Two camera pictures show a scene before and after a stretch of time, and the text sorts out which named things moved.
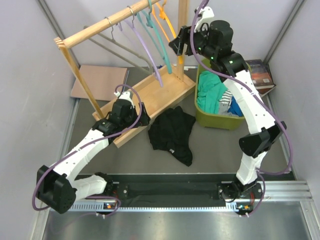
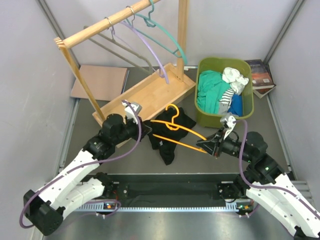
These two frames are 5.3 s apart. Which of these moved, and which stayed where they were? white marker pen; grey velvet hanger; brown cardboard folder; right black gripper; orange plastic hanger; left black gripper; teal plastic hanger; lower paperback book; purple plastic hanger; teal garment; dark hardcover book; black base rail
Moved: orange plastic hanger; right black gripper; teal plastic hanger; left black gripper; purple plastic hanger
Stayed: dark hardcover book; black base rail; white marker pen; lower paperback book; brown cardboard folder; grey velvet hanger; teal garment
